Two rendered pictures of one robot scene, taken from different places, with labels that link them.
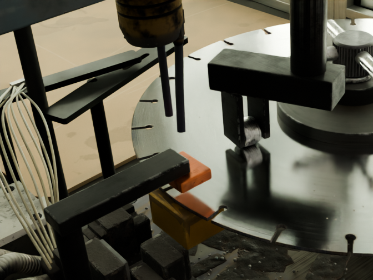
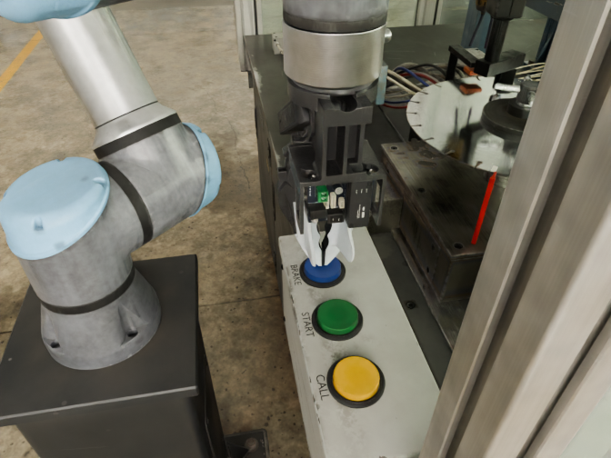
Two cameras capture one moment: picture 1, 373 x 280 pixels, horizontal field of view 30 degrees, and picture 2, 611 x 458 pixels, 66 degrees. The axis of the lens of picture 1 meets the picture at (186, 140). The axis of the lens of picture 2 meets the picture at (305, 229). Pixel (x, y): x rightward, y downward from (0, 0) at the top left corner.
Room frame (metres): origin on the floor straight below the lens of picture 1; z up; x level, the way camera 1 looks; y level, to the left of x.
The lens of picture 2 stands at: (0.41, -0.83, 1.26)
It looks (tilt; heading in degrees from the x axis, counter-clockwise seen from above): 39 degrees down; 113
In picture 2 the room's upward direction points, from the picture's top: straight up
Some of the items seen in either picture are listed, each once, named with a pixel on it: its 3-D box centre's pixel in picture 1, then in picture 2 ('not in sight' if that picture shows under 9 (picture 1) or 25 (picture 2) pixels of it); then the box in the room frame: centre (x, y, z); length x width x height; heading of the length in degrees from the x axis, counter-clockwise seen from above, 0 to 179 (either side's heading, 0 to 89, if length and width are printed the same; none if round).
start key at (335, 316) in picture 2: not in sight; (336, 320); (0.32, -0.54, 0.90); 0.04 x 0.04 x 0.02
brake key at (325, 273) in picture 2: not in sight; (322, 271); (0.28, -0.48, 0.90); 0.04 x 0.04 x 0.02
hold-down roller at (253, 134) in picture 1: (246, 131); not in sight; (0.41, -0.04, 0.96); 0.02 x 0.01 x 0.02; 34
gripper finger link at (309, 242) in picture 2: not in sight; (311, 243); (0.28, -0.51, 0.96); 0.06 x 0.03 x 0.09; 124
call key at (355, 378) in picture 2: not in sight; (355, 381); (0.36, -0.60, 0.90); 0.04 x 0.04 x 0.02
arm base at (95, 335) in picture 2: not in sight; (95, 298); (-0.01, -0.55, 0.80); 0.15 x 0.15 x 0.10
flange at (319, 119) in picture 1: (352, 90); (523, 112); (0.45, -0.12, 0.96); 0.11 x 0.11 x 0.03
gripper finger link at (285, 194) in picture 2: not in sight; (301, 193); (0.26, -0.49, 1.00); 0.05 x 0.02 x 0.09; 34
